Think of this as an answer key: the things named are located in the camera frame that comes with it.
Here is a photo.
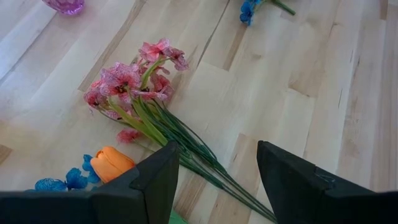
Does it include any orange artificial tulip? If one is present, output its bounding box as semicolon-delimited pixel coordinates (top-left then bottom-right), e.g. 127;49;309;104
90;146;189;224

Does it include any purple glass vase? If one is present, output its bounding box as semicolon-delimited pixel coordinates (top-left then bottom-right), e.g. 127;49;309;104
42;0;85;16

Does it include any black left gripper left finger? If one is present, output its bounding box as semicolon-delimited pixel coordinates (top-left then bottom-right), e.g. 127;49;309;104
0;139;181;224

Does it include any pink artificial flower bunch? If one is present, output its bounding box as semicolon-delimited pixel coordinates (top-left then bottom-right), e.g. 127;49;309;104
83;37;278;224

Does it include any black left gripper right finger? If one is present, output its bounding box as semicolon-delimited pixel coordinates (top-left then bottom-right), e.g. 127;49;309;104
256;139;398;224

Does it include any blue artificial flower bunch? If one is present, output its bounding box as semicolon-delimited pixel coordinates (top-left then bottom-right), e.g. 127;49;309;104
26;154;101;192
239;0;296;26

